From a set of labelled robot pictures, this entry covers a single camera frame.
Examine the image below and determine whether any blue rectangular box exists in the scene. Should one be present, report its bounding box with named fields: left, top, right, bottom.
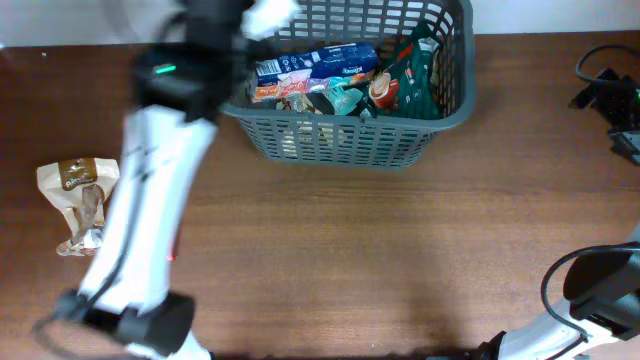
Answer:
left=249, top=42, right=380, bottom=103

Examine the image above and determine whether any beige brown snack pouch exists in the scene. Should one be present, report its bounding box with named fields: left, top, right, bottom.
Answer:
left=275, top=94, right=346, bottom=162
left=36, top=158, right=120, bottom=256

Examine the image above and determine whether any light blue snack wrapper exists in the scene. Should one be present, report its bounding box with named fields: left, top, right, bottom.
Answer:
left=322, top=87, right=363, bottom=116

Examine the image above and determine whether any grey plastic basket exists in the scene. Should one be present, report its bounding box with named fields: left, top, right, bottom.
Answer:
left=224, top=0, right=477, bottom=169

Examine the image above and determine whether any green coffee mix bag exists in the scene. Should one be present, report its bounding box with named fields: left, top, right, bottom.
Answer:
left=366, top=20, right=443, bottom=120

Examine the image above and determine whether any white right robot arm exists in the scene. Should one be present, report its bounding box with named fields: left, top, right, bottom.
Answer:
left=464, top=68, right=639, bottom=360

